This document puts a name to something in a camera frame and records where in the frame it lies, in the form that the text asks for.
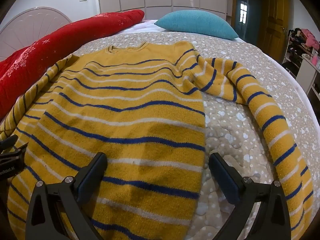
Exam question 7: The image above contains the red quilt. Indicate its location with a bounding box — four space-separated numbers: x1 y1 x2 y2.
0 9 145 119

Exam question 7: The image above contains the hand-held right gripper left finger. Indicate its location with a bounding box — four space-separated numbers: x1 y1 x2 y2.
25 152 108 240

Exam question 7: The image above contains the white bed sheet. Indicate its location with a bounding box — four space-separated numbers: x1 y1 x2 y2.
121 19 245 43

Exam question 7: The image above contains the pink headboard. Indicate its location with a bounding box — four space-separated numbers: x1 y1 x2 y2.
0 7 73 61

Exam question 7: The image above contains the wooden door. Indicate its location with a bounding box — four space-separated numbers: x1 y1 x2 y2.
257 0 290 60

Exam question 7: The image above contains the cluttered shelf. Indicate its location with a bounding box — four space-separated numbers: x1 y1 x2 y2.
282 27 320 80

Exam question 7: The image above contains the teal pillow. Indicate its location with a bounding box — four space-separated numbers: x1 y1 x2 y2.
154 10 239 40

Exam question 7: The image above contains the white cabinet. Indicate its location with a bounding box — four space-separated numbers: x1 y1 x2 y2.
296 54 320 95

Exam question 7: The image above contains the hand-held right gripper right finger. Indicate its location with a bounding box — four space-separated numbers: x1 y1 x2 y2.
208 152 292 240

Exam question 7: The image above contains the beige dotted bed cover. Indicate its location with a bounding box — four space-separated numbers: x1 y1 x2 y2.
0 32 320 240

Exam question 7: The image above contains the yellow striped sweater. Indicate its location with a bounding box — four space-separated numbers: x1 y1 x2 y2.
0 41 314 240

